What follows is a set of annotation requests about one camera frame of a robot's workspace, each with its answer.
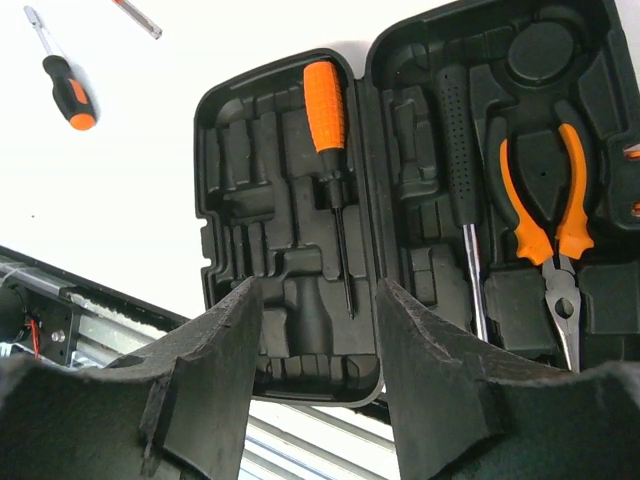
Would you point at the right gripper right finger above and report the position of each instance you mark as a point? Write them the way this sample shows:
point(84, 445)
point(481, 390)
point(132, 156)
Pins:
point(461, 408)

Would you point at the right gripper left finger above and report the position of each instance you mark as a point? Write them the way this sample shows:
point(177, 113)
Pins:
point(174, 409)

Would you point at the orange handled needle-nose pliers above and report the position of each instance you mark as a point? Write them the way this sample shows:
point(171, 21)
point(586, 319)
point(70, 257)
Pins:
point(553, 247)

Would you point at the black plastic tool case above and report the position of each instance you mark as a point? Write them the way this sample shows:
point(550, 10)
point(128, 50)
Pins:
point(258, 183)

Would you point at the small claw hammer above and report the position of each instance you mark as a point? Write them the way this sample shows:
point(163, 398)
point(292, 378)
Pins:
point(453, 102)

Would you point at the black handled screwdriver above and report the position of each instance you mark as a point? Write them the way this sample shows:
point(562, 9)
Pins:
point(69, 94)

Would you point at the large orange handled screwdriver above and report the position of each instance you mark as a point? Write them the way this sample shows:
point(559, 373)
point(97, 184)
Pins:
point(325, 115)

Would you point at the small orange chisel bit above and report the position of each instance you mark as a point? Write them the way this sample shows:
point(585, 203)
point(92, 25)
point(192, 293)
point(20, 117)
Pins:
point(140, 18)

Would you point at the aluminium frame rail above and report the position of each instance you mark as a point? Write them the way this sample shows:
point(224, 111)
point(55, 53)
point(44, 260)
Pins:
point(273, 381)

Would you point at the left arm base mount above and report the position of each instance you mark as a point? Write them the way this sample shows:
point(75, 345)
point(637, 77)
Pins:
point(37, 324)

